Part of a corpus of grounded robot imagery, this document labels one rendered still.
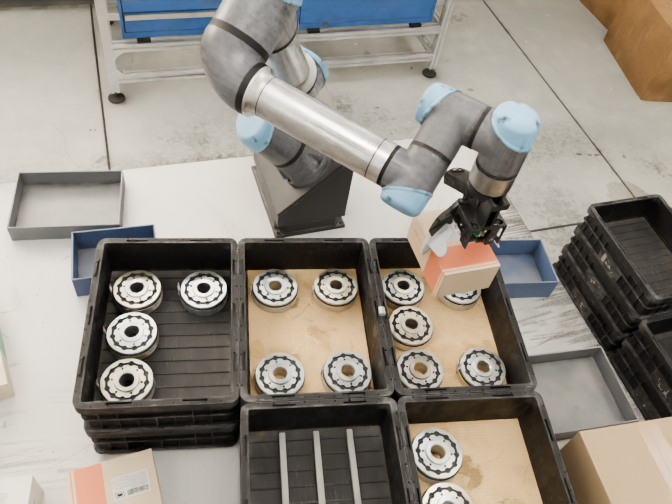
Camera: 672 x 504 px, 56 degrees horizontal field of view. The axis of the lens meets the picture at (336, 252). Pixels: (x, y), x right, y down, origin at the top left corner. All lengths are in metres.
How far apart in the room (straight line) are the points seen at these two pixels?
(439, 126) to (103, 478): 0.91
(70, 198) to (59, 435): 0.68
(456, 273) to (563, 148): 2.33
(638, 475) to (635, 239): 1.19
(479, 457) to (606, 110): 2.81
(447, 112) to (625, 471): 0.78
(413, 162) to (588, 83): 3.07
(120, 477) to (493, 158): 0.91
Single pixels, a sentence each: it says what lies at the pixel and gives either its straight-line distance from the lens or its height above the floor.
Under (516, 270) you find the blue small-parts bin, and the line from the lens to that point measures 1.84.
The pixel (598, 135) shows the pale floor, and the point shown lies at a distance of 3.69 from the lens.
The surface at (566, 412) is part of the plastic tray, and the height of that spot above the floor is 0.70.
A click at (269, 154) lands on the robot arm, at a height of 0.99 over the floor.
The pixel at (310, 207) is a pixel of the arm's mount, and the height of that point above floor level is 0.80.
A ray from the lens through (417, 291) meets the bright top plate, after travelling 1.49.
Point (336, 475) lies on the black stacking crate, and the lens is 1.29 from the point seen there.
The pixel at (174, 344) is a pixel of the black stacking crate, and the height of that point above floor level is 0.83.
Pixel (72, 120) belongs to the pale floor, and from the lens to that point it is 3.23.
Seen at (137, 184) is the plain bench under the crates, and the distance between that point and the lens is 1.89.
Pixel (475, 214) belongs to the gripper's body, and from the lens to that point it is 1.16.
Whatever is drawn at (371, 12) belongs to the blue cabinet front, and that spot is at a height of 0.39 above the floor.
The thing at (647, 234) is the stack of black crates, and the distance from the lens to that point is 2.49.
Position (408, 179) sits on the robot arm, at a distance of 1.03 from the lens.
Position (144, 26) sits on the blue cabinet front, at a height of 0.38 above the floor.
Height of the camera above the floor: 2.04
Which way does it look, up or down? 51 degrees down
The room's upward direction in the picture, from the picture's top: 11 degrees clockwise
